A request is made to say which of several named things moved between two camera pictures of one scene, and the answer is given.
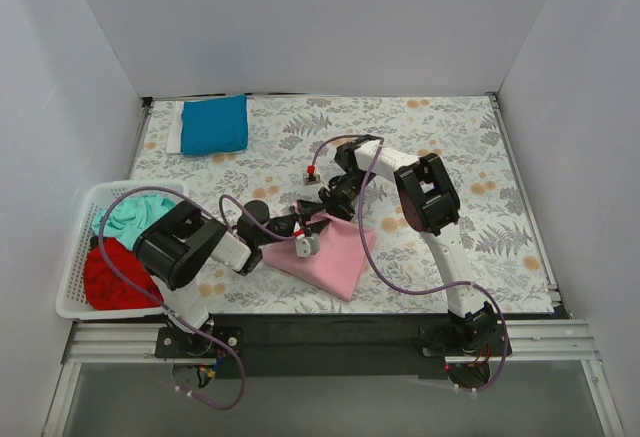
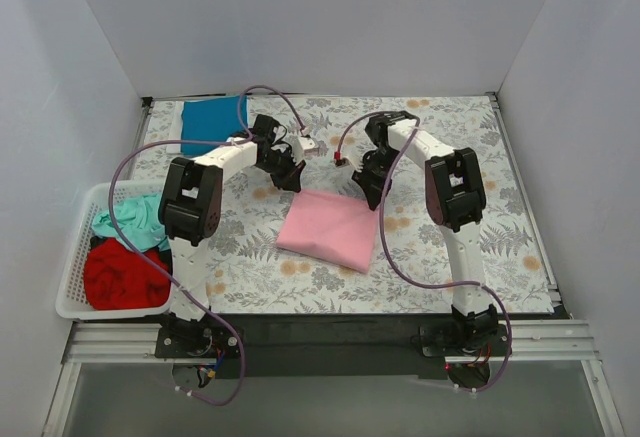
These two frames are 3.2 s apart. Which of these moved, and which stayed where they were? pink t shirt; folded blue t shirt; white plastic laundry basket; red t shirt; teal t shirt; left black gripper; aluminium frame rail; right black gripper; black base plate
Moved: pink t shirt; right black gripper; left black gripper
Stayed: white plastic laundry basket; black base plate; teal t shirt; aluminium frame rail; red t shirt; folded blue t shirt
